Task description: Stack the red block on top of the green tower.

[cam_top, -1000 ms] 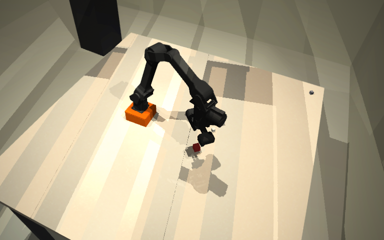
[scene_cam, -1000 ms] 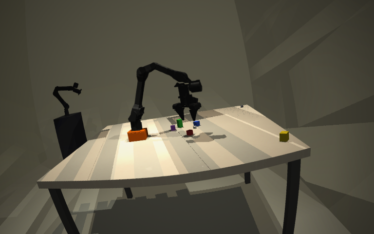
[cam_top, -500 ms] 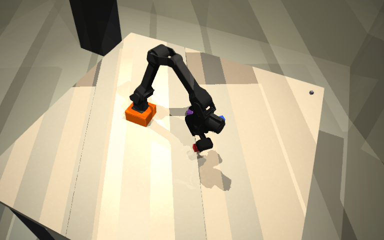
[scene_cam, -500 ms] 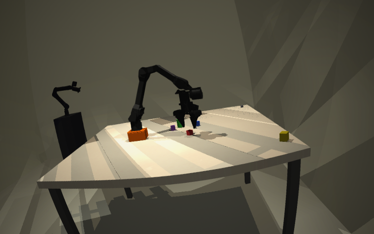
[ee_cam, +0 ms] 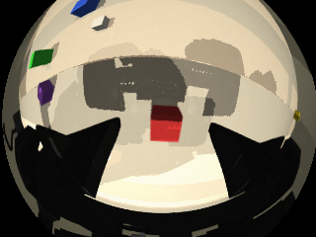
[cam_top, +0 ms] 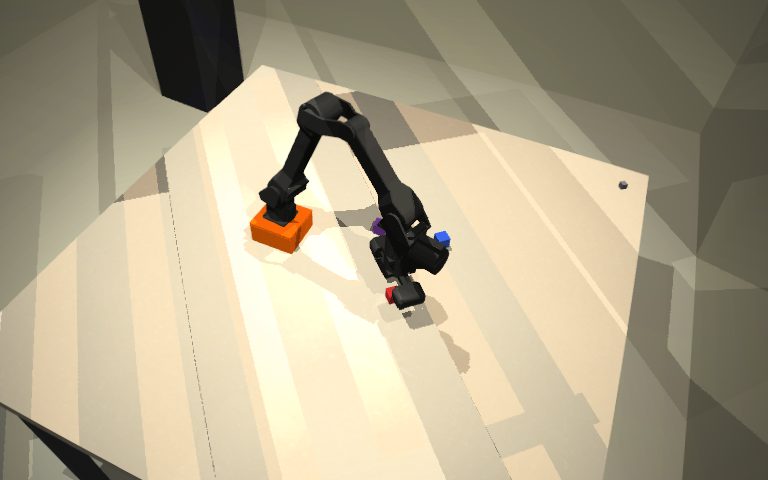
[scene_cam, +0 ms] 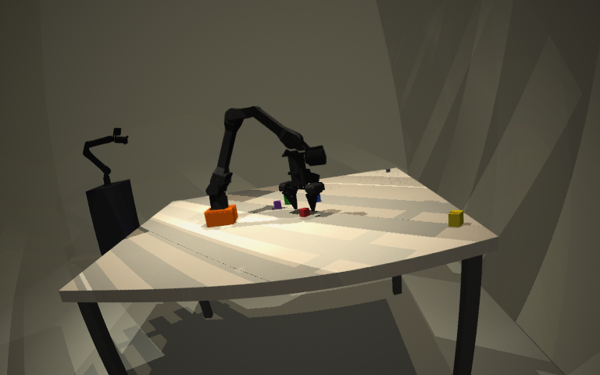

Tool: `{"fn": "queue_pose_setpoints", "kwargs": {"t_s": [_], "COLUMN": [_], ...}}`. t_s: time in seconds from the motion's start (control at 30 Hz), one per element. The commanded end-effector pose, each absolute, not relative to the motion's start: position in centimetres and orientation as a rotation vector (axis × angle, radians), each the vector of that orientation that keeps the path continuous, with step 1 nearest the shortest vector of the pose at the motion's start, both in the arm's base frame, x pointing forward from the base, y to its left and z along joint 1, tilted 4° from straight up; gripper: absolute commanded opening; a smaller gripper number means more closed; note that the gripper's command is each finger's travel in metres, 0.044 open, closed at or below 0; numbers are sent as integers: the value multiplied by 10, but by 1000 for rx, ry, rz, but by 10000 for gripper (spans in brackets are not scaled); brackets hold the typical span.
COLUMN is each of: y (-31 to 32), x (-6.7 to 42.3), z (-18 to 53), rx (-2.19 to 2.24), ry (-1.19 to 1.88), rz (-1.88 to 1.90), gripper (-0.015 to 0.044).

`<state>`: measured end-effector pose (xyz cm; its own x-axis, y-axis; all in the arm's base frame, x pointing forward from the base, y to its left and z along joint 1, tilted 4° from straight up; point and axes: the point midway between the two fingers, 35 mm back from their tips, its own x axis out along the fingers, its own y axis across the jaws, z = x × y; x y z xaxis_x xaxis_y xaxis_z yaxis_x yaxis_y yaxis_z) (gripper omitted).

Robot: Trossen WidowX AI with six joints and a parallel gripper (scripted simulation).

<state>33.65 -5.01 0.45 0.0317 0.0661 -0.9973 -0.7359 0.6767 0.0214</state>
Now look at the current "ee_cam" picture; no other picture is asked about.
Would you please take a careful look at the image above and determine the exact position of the small yellow cube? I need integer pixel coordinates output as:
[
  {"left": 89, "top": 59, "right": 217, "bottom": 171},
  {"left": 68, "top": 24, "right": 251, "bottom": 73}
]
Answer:
[{"left": 293, "top": 110, "right": 300, "bottom": 121}]

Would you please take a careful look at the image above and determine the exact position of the purple cube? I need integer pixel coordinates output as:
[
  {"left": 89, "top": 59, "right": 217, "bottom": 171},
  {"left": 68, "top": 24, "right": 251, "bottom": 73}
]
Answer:
[{"left": 37, "top": 80, "right": 54, "bottom": 106}]

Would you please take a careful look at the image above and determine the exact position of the blue block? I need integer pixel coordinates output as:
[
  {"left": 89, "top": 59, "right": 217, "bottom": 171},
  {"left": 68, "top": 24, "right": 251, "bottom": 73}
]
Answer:
[{"left": 70, "top": 0, "right": 100, "bottom": 17}]

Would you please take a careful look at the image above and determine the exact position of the green block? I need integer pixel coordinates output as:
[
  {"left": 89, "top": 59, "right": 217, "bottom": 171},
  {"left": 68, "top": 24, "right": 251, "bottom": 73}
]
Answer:
[
  {"left": 39, "top": 48, "right": 54, "bottom": 66},
  {"left": 29, "top": 49, "right": 44, "bottom": 68}
]

